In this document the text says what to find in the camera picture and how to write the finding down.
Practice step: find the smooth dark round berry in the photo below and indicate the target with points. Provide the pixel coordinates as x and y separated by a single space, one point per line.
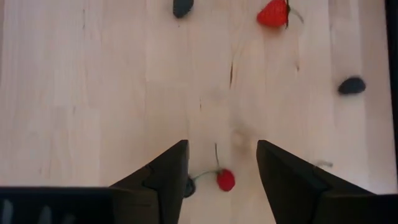
190 187
351 86

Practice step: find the black aluminium table frame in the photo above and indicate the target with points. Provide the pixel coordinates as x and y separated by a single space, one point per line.
392 93

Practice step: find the red cherry with green stem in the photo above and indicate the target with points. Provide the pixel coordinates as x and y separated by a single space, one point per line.
226 180

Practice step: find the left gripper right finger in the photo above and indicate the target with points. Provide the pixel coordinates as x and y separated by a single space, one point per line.
295 193

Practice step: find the bumpy blackberry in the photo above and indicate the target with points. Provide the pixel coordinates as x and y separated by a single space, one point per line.
183 7

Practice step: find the strawberry with green leaves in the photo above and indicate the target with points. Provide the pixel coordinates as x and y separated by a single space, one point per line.
273 14

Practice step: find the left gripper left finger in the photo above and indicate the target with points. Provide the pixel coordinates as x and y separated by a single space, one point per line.
161 193

